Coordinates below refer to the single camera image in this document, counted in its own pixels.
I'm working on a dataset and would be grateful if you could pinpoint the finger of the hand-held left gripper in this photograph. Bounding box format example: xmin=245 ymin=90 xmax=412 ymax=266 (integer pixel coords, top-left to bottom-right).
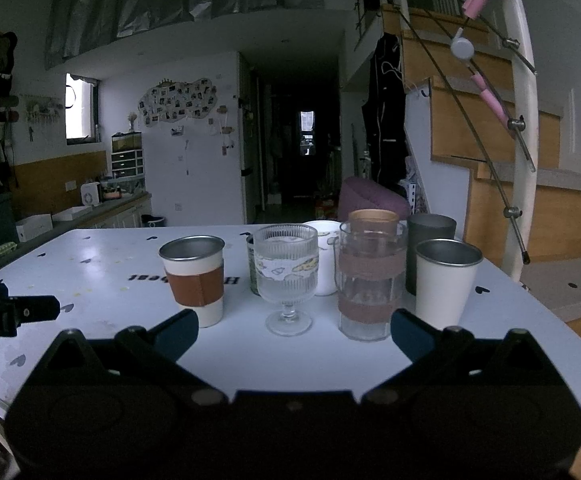
xmin=8 ymin=295 xmax=62 ymax=323

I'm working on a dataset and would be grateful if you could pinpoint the white perforated post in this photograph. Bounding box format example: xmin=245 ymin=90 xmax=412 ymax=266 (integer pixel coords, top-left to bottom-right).
xmin=403 ymin=182 xmax=422 ymax=217

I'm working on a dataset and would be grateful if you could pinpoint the brown lidded cup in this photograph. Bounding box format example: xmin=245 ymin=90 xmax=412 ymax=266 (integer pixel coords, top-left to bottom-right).
xmin=349 ymin=208 xmax=401 ymax=235

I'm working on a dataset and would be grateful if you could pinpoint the white tray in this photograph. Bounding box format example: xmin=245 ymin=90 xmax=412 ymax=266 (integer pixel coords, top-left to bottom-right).
xmin=51 ymin=205 xmax=94 ymax=224

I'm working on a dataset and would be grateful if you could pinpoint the white kitchen cabinet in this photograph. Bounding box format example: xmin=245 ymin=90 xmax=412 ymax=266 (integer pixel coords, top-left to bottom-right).
xmin=53 ymin=191 xmax=154 ymax=232

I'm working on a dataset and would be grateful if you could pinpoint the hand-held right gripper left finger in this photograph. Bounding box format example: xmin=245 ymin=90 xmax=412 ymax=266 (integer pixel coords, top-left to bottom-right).
xmin=35 ymin=309 xmax=228 ymax=406

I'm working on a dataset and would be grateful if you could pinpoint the fish tank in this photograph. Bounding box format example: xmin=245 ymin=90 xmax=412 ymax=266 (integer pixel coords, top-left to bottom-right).
xmin=111 ymin=131 xmax=144 ymax=154

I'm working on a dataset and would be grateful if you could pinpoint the purple beanbag chair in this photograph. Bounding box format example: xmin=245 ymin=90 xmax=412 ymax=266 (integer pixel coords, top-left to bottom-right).
xmin=338 ymin=176 xmax=412 ymax=224

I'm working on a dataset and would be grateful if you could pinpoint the white cup with brown sleeve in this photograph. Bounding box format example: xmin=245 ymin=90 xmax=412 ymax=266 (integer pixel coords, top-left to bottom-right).
xmin=159 ymin=235 xmax=226 ymax=329

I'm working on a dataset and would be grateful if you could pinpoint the white ceramic mug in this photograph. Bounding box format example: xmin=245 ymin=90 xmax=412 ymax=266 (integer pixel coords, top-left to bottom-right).
xmin=303 ymin=220 xmax=344 ymax=297

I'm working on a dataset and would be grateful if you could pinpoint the dark grey cup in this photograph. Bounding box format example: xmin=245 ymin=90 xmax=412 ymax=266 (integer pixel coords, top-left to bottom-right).
xmin=405 ymin=213 xmax=458 ymax=297

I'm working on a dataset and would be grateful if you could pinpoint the small drawer organizer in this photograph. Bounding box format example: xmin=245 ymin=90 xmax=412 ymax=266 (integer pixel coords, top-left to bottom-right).
xmin=110 ymin=150 xmax=146 ymax=180

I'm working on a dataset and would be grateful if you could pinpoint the black hanging coat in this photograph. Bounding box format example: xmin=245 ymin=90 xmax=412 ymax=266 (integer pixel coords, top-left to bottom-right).
xmin=361 ymin=32 xmax=407 ymax=192

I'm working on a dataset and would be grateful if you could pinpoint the wooden staircase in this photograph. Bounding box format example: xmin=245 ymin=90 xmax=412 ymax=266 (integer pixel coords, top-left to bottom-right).
xmin=379 ymin=4 xmax=581 ymax=343

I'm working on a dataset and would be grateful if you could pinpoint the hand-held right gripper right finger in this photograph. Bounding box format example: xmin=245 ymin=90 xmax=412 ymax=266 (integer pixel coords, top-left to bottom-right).
xmin=363 ymin=309 xmax=564 ymax=406

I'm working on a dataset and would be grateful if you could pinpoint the photo collage board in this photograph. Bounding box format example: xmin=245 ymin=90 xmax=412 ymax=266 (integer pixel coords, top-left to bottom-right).
xmin=137 ymin=77 xmax=219 ymax=127

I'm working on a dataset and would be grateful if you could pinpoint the white stair railing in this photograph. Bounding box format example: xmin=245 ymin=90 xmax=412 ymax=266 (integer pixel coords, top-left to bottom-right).
xmin=488 ymin=0 xmax=540 ymax=282

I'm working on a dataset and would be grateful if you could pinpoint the white steel cup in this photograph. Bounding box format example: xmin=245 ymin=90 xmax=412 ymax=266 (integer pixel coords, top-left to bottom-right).
xmin=415 ymin=239 xmax=485 ymax=329

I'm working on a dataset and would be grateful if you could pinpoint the grey bear stair mat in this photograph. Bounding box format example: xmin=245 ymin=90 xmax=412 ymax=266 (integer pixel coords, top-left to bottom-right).
xmin=517 ymin=252 xmax=581 ymax=325

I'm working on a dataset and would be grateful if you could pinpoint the ribbed glass goblet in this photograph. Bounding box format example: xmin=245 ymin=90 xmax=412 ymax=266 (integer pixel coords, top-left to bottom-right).
xmin=253 ymin=224 xmax=320 ymax=337

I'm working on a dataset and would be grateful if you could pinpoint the window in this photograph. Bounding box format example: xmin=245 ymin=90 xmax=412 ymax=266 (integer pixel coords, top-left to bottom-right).
xmin=65 ymin=72 xmax=100 ymax=143

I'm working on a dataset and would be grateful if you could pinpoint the round white disc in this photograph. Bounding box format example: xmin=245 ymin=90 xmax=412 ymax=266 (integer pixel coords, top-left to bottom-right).
xmin=450 ymin=30 xmax=476 ymax=62

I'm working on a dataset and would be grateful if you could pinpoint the glass tumbler with brown bands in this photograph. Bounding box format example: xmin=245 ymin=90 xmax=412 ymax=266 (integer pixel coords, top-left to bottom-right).
xmin=337 ymin=220 xmax=409 ymax=342

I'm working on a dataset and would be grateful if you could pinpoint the white cardboard box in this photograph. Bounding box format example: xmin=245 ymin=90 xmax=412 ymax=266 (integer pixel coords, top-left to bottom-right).
xmin=16 ymin=213 xmax=54 ymax=244

